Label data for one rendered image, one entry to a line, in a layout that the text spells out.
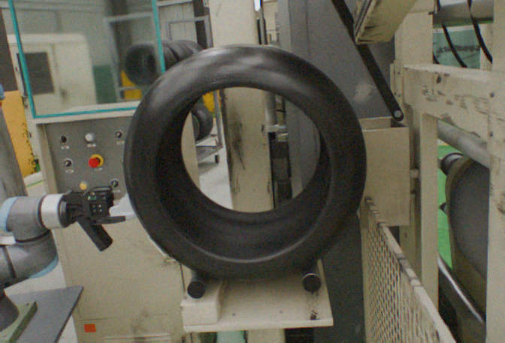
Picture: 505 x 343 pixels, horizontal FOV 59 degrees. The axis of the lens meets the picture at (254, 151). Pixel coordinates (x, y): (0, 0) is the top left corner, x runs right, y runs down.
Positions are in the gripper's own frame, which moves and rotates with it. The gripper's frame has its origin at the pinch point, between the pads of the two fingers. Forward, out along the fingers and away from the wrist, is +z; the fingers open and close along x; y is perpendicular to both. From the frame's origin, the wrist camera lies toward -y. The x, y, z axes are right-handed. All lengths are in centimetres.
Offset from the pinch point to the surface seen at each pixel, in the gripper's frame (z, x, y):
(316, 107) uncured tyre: 45, -12, 26
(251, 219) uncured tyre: 26.5, 15.4, -9.6
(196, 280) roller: 14.4, -10.3, -14.2
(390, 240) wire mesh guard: 61, -11, -6
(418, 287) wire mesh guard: 61, -31, -6
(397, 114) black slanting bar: 70, 20, 18
